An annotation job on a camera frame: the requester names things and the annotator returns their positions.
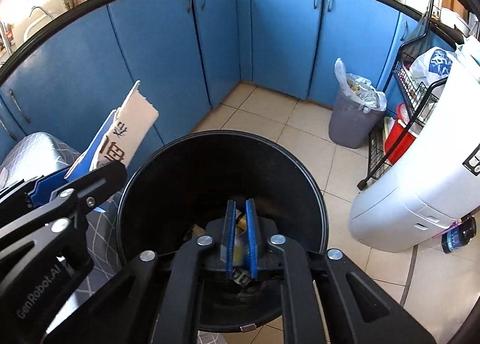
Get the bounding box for white blue torn carton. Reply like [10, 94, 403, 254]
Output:
[64, 80, 160, 182]

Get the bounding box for yellow wrapper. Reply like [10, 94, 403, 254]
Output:
[233, 209, 248, 266]

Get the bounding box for black round trash bin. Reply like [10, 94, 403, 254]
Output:
[115, 129, 330, 334]

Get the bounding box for kitchen faucet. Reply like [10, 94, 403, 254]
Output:
[20, 6, 55, 41]

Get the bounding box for grey bin with bag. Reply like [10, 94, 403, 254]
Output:
[329, 58, 387, 148]

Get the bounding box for red container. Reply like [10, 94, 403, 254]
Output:
[384, 102, 419, 165]

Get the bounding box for white appliance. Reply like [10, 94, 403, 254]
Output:
[348, 36, 480, 252]

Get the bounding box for white plastic shopping bag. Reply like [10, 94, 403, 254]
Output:
[409, 47, 456, 87]

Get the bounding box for black wire rack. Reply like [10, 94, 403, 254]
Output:
[357, 0, 463, 191]

